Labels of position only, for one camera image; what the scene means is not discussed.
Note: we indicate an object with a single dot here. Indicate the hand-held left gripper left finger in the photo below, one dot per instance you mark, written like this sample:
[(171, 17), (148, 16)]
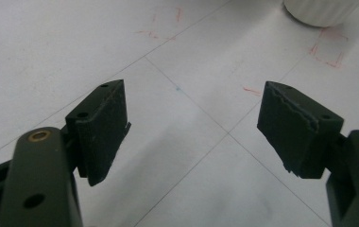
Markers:
[(100, 132)]

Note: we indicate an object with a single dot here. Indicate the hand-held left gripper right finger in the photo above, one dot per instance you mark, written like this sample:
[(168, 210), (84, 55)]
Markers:
[(297, 132)]

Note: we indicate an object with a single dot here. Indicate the white ribbed container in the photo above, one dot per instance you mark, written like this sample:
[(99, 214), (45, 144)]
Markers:
[(322, 11)]

